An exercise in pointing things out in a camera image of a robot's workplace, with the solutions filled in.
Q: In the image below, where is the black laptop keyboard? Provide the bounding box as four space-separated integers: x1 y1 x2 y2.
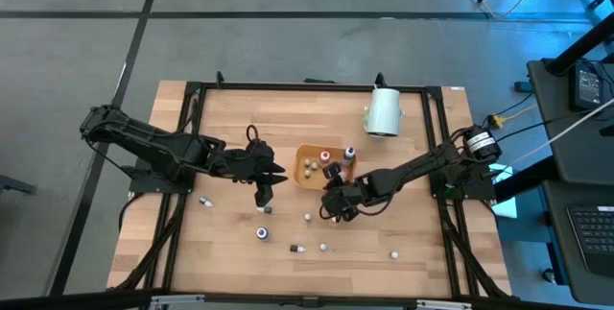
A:
566 205 614 278

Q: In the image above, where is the white cylinder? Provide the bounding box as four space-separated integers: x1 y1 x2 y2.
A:
362 86 405 138

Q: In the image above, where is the gray chair leg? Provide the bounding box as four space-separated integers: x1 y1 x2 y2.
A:
0 174 38 197

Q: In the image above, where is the white cable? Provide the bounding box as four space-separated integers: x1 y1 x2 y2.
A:
508 97 614 170

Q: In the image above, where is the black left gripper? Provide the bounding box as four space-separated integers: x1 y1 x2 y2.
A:
208 136 290 208

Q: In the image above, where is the black side desk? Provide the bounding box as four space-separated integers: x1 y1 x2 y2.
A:
526 58 614 187
540 179 614 307

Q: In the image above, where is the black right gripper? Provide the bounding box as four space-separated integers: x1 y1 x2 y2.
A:
319 160 373 223

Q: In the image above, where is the yellow plastic bin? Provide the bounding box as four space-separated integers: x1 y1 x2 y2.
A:
293 143 359 191

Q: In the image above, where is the black pole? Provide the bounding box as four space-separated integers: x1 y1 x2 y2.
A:
545 25 614 77

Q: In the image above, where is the silver aluminium bar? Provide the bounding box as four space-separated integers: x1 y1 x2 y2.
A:
149 294 206 310
415 298 474 310

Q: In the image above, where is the black power brick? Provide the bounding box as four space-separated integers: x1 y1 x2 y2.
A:
568 61 603 112

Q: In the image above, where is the black table frame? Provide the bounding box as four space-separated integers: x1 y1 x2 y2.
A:
107 70 513 310

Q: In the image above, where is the cyan sheet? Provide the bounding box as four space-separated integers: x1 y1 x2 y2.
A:
488 162 519 219

